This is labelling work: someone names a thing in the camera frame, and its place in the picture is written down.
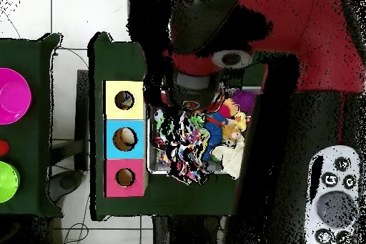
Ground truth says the colourful patterned cloth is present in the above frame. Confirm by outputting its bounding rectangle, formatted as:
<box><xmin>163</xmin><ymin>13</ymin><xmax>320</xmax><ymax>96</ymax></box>
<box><xmin>165</xmin><ymin>110</ymin><xmax>209</xmax><ymax>186</ymax></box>
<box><xmin>115</xmin><ymin>91</ymin><xmax>134</xmax><ymax>109</ymax></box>

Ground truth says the shallow silver mesh bin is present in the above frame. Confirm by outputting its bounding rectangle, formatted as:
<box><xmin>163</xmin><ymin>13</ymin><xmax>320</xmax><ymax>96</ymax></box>
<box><xmin>147</xmin><ymin>86</ymin><xmax>262</xmax><ymax>175</ymax></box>

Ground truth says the wooden box with three holes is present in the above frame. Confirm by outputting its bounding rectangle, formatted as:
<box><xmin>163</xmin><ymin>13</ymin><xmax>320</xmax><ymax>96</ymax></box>
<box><xmin>102</xmin><ymin>79</ymin><xmax>149</xmax><ymax>198</ymax></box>

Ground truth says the blue spiky rubber ball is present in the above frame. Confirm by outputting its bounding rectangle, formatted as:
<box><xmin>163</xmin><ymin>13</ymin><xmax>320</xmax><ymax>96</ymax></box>
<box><xmin>204</xmin><ymin>120</ymin><xmax>224</xmax><ymax>149</ymax></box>

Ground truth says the cream waffle cloth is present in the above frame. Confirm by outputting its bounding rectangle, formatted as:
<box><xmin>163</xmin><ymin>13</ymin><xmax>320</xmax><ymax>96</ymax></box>
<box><xmin>212</xmin><ymin>137</ymin><xmax>246</xmax><ymax>180</ymax></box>

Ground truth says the purple spiky rubber ball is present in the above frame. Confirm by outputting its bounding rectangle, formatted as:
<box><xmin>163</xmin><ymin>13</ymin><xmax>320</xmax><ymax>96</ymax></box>
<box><xmin>232</xmin><ymin>89</ymin><xmax>257</xmax><ymax>114</ymax></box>

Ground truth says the black equipment stand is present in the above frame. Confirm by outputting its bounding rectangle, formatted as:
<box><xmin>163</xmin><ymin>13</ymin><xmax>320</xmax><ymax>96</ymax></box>
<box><xmin>74</xmin><ymin>69</ymin><xmax>90</xmax><ymax>172</ymax></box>

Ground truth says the dark green side table cloth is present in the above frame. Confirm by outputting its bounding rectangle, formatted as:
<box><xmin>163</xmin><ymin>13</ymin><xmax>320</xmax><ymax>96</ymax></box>
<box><xmin>0</xmin><ymin>32</ymin><xmax>64</xmax><ymax>218</ymax></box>

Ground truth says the magenta plastic bowl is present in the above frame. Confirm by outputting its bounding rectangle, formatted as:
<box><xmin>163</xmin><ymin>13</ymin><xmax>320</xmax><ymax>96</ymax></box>
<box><xmin>0</xmin><ymin>67</ymin><xmax>33</xmax><ymax>125</ymax></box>

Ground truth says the lime green plastic bowl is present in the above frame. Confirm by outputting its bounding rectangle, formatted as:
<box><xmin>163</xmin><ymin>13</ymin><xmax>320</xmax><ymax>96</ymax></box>
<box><xmin>0</xmin><ymin>160</ymin><xmax>20</xmax><ymax>204</ymax></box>

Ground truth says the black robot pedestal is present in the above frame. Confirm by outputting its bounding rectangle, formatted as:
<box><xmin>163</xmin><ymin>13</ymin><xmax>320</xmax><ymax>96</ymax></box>
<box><xmin>152</xmin><ymin>215</ymin><xmax>227</xmax><ymax>244</ymax></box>

